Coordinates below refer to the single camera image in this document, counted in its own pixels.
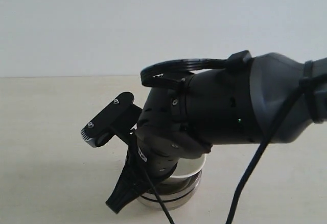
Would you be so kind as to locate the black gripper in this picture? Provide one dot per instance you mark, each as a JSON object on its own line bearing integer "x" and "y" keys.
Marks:
{"x": 167, "y": 130}

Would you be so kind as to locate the plain steel bowl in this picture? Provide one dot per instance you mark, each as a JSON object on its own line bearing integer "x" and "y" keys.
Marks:
{"x": 177, "y": 190}

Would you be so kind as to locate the white ceramic bowl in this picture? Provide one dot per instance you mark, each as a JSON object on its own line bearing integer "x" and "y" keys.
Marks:
{"x": 188, "y": 167}

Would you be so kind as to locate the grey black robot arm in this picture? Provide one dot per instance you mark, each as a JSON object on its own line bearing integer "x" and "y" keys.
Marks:
{"x": 265, "y": 99}

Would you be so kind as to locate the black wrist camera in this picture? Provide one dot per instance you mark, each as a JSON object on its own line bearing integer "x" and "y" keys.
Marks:
{"x": 116, "y": 119}

